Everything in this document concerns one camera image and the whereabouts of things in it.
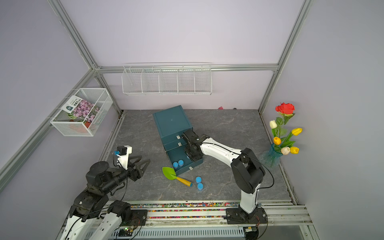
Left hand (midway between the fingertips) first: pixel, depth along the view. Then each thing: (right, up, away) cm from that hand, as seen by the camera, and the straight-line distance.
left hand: (145, 159), depth 68 cm
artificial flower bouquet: (+66, +13, +8) cm, 68 cm away
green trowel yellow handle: (+7, -13, +20) cm, 25 cm away
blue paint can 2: (+13, -7, +21) cm, 26 cm away
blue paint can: (+10, -8, +21) cm, 25 cm away
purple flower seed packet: (-35, +24, +6) cm, 43 cm away
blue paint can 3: (+24, -15, +15) cm, 32 cm away
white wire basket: (-41, +16, +6) cm, 44 cm away
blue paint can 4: (+25, -18, +13) cm, 34 cm away
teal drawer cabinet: (+9, +17, +17) cm, 26 cm away
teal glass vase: (+64, -2, +13) cm, 65 cm away
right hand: (+17, -1, +21) cm, 26 cm away
